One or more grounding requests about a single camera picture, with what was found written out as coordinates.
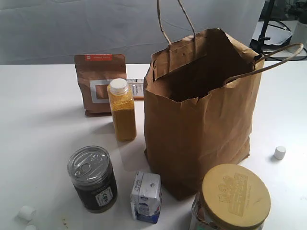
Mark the brown kraft standup pouch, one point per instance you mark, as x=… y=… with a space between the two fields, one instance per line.
x=94 y=73

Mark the dark jar with pull-tab lid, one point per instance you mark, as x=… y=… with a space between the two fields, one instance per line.
x=92 y=175

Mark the black tripod stand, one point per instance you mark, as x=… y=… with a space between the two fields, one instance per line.
x=259 y=36

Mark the white cap bottom left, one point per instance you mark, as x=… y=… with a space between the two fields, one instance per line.
x=30 y=227

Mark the white cup background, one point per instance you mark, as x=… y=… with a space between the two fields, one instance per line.
x=300 y=34

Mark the yellow grain plastic bottle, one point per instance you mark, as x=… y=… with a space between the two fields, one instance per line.
x=122 y=109

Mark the orange white flat box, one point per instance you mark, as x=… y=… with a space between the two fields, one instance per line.
x=136 y=86

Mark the brown paper bag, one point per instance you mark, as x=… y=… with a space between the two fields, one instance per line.
x=199 y=98

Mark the white cap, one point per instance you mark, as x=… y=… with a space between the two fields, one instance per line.
x=26 y=213
x=279 y=152
x=30 y=227

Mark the small white milk carton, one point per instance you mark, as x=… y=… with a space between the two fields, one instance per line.
x=145 y=197

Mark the white cap right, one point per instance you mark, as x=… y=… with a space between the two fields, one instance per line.
x=279 y=152

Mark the jar with wooden lid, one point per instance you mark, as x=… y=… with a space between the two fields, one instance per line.
x=231 y=198

